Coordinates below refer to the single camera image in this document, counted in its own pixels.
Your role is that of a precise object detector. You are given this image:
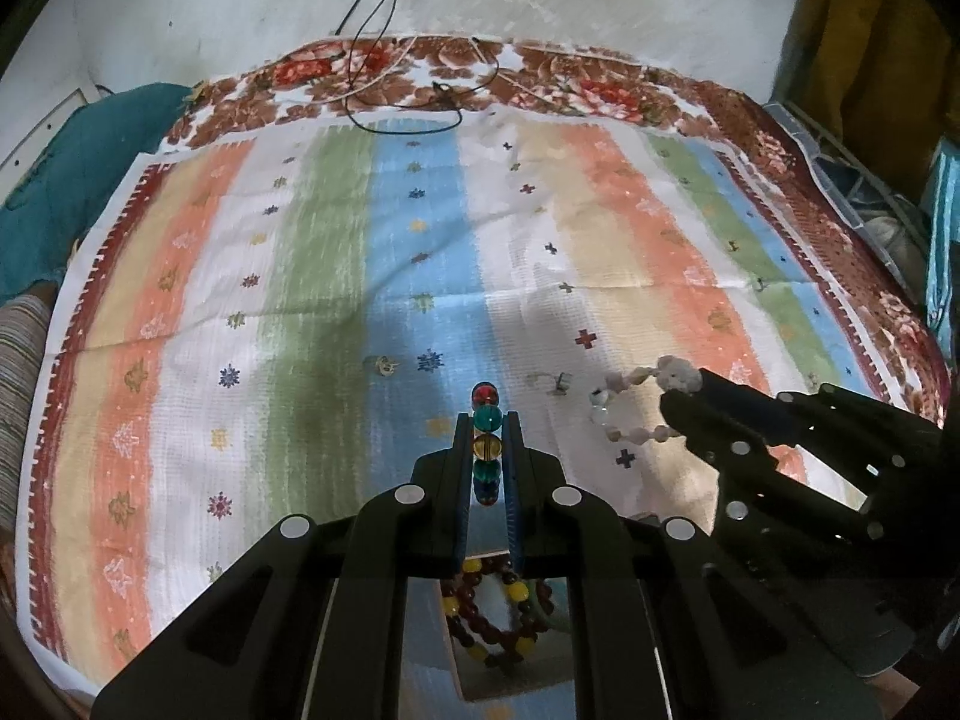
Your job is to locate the white bead bracelet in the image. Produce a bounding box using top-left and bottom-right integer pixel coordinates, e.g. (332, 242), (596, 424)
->
(589, 356), (703, 449)

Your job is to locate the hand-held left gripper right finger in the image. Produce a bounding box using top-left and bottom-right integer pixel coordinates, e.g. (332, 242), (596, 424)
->
(504, 411), (884, 720)

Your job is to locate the white cable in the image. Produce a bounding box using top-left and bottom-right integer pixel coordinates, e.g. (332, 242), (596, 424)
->
(313, 34), (485, 104)

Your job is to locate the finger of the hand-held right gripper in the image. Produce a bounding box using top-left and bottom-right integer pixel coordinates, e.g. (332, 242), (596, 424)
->
(658, 392), (865, 542)
(694, 367), (942, 467)

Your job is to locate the white decorated headboard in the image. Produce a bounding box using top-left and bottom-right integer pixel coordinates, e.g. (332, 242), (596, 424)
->
(0, 86), (100, 175)

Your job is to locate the brown striped rolled blanket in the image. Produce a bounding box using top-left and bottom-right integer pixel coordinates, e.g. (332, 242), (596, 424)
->
(0, 292), (55, 535)

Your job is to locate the rectangular metal tin box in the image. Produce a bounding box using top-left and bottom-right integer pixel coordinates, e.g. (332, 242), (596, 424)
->
(403, 576), (580, 706)

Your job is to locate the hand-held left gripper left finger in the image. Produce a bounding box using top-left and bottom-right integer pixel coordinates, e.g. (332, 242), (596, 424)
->
(90, 411), (472, 720)

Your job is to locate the light blue hanging cloth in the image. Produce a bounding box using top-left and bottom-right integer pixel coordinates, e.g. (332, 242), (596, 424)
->
(925, 150), (960, 332)

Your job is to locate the teal pillow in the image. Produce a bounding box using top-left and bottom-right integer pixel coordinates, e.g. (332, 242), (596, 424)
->
(0, 82), (197, 302)

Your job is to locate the striped pastel cloth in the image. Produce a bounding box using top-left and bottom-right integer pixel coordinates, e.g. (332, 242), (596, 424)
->
(19, 116), (940, 720)

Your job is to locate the mustard yellow garment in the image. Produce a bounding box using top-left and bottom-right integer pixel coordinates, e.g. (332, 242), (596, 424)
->
(791, 0), (960, 167)

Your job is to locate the dark red bead bracelet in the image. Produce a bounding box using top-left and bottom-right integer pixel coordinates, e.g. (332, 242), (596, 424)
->
(439, 555), (557, 670)

